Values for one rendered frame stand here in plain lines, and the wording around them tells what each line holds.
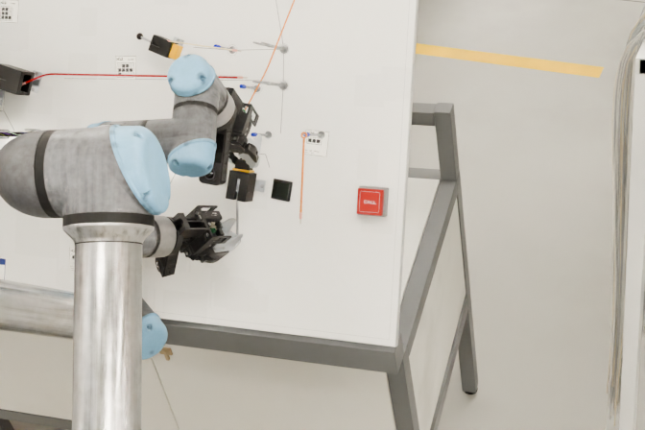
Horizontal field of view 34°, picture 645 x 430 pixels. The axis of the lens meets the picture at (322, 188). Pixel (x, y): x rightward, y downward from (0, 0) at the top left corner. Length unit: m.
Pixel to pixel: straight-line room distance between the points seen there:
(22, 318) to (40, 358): 0.96
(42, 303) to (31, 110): 0.78
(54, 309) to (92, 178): 0.39
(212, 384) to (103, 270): 1.10
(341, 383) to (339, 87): 0.63
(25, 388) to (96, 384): 1.41
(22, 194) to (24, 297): 0.30
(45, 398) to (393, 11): 1.32
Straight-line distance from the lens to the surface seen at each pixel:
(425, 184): 2.53
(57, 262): 2.35
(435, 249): 2.36
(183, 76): 1.76
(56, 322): 1.69
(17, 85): 2.26
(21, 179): 1.38
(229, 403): 2.45
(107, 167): 1.34
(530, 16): 4.66
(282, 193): 2.09
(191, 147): 1.72
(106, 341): 1.34
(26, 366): 2.66
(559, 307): 3.32
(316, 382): 2.28
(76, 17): 2.32
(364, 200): 2.02
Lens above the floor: 2.41
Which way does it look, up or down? 39 degrees down
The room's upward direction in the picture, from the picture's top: 11 degrees counter-clockwise
